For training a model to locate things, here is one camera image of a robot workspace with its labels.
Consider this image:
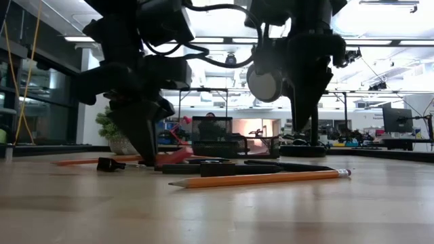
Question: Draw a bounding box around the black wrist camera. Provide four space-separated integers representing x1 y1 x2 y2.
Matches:
137 0 196 47
243 0 292 28

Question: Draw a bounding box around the black pen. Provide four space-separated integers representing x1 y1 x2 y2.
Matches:
188 157 231 165
161 164 284 177
243 159 336 172

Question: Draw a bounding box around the orange pencil with eraser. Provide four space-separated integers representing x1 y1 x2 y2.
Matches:
168 169 352 190
52 155 143 167

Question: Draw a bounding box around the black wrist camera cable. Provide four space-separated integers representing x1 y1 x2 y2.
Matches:
144 2 264 68

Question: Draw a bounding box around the black mesh desk organizer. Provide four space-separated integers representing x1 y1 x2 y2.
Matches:
191 116 281 159

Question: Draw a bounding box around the red background fixture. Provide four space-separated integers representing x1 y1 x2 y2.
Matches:
168 116 193 146

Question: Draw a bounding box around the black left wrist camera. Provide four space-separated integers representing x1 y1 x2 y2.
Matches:
137 0 196 47

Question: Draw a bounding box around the black gooseneck desk lamp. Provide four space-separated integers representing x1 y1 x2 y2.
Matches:
246 62 328 159

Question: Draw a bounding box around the black computer monitor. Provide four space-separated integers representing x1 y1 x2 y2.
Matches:
382 107 414 134

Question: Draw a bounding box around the black background workstation frame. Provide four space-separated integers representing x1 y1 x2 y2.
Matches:
176 87 350 119

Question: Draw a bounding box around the green plant in white pot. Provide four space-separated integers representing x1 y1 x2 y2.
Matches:
96 106 138 156

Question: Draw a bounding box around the overhead beam with light strips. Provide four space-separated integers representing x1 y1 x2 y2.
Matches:
64 36 434 47

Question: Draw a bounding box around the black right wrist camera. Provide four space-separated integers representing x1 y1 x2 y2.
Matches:
243 0 292 28

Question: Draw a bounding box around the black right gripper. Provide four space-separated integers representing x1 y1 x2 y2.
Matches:
254 33 347 132

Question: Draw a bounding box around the yellow cable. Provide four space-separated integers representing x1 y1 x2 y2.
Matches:
3 0 43 146

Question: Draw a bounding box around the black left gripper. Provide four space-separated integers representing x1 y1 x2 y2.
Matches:
75 37 193 166

